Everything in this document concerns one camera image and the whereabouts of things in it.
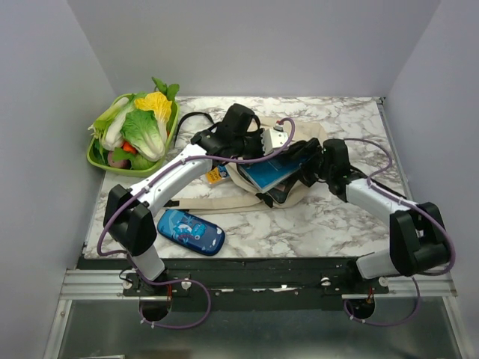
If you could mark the green vegetable basket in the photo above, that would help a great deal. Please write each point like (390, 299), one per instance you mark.
(98, 157)

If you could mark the blue notebook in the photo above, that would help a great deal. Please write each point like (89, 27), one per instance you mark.
(267, 174)

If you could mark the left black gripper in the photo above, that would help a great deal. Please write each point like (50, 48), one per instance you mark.
(257, 136)

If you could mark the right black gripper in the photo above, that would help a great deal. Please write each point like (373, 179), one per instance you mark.
(314, 149)

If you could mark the white toy bok choy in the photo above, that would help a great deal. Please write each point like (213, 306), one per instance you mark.
(106, 128)

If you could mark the green toy lettuce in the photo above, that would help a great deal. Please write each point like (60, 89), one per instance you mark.
(140, 129)

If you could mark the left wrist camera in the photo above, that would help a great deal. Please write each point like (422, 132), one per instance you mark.
(272, 139)

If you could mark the colourful children's book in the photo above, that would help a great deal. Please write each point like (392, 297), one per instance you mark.
(217, 175)

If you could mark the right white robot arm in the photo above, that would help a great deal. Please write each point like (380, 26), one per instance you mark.
(418, 240)

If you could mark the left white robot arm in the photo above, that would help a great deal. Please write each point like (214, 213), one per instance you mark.
(129, 215)

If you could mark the orange toy carrot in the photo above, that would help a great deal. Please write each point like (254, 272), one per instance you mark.
(127, 147)

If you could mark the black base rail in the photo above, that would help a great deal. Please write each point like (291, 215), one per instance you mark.
(257, 284)

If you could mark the yellow toy cabbage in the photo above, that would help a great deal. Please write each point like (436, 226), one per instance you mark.
(159, 104)

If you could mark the blue pencil case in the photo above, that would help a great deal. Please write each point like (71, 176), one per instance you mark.
(191, 232)

